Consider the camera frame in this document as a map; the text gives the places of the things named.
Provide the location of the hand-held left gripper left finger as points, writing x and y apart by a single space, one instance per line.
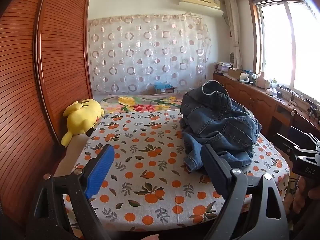
100 172

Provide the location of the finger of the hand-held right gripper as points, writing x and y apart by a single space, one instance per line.
301 133
285 143

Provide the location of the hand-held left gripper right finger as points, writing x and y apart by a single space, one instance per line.
215 172

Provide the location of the blue denim pants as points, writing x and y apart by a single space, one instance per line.
217 125

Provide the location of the person's right hand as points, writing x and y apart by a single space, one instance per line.
301 195

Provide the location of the beige mattress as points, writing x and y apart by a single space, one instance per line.
72 152

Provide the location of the orange fruit print bed sheet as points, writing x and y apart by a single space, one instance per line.
150 185

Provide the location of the long wooden cabinet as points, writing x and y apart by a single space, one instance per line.
255 100

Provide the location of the yellow plush toy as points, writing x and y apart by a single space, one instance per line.
81 116

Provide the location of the person's dark clothing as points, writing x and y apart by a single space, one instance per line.
307 227

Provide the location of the floral blanket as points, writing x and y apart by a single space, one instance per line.
140 105

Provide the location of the cardboard box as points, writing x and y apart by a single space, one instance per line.
237 73

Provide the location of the wood framed window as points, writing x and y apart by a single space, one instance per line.
287 42

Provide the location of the stack of papers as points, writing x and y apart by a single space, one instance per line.
222 66

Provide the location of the blue bag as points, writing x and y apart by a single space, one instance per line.
162 86

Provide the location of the slatted wooden wardrobe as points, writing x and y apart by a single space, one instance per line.
30 80

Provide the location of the beige window curtain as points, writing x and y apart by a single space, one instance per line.
233 30

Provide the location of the circle pattern sheer curtain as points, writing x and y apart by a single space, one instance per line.
150 55

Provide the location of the wall air conditioner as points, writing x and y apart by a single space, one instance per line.
200 1

